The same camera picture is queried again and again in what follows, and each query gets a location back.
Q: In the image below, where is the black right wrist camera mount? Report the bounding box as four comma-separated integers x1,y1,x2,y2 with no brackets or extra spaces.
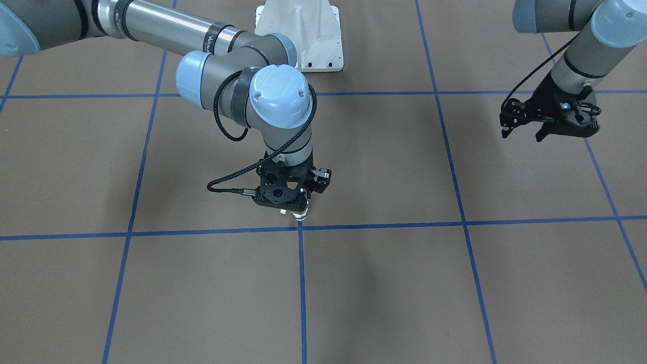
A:
312,168,332,194

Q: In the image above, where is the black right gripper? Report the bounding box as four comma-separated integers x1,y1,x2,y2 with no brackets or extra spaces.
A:
253,155,314,212

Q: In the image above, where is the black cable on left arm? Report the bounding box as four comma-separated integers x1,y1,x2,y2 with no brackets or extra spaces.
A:
501,38,577,114

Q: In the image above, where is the white PPR valve with pipe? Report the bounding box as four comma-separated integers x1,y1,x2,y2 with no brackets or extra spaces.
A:
280,207,309,221

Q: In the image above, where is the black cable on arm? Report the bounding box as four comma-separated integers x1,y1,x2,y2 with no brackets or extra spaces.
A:
501,38,577,114
206,68,318,197

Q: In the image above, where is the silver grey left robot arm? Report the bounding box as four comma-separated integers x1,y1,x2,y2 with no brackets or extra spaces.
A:
499,1,646,142

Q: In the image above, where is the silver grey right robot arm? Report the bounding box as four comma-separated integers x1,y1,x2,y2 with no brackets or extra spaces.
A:
2,1,573,235

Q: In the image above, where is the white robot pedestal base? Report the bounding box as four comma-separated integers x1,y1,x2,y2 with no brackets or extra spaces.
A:
254,1,344,72

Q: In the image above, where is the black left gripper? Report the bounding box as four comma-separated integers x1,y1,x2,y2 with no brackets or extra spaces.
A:
499,74,601,143

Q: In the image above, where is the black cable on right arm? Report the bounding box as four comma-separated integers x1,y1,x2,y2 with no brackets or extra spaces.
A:
206,68,318,197

